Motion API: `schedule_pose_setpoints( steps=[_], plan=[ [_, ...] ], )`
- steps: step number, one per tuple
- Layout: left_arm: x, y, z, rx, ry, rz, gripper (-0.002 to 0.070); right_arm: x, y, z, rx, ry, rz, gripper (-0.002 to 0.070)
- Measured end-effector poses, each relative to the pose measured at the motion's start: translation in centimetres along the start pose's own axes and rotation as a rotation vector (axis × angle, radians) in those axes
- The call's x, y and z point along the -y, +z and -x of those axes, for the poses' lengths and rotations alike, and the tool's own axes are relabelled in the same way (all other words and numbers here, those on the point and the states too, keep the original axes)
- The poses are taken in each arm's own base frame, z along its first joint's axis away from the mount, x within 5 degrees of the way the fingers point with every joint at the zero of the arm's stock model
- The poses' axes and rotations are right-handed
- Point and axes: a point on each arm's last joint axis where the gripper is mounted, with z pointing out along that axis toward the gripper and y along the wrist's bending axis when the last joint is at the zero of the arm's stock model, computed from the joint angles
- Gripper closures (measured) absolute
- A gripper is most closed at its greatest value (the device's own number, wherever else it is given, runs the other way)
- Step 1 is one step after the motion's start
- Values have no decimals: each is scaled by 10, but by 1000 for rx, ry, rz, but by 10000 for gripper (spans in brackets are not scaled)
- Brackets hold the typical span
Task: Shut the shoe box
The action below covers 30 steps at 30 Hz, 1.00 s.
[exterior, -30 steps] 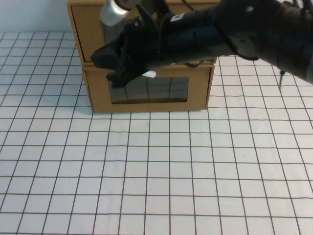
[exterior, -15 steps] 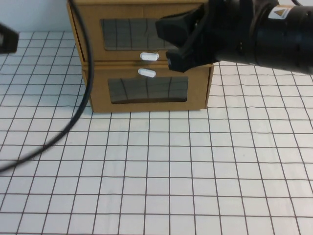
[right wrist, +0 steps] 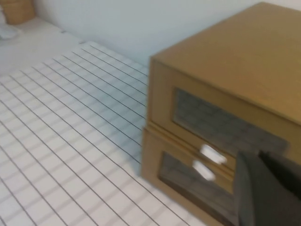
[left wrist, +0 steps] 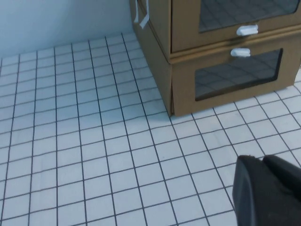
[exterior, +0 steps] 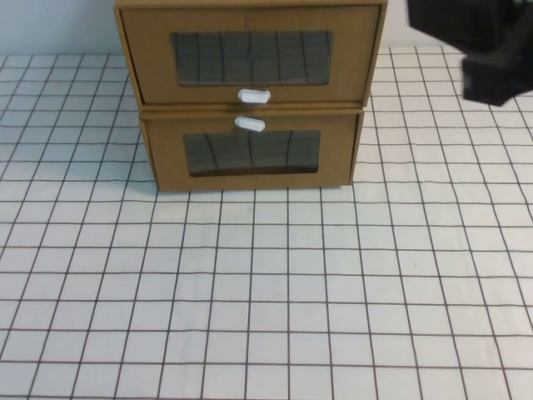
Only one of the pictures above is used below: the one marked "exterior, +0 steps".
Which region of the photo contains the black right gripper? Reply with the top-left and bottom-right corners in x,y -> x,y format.
406,0 -> 533,106

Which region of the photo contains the brown cardboard drawer with window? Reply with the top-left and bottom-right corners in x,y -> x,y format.
119,4 -> 382,106
142,111 -> 361,193

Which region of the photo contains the brown cardboard shoe box shell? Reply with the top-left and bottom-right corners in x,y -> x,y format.
114,0 -> 391,111
138,107 -> 367,194

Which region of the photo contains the white grid pattern tablecloth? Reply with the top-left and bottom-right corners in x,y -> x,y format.
0,43 -> 533,400

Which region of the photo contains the white plastic drawer handle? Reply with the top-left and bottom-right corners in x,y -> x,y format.
237,87 -> 273,104
233,116 -> 267,133

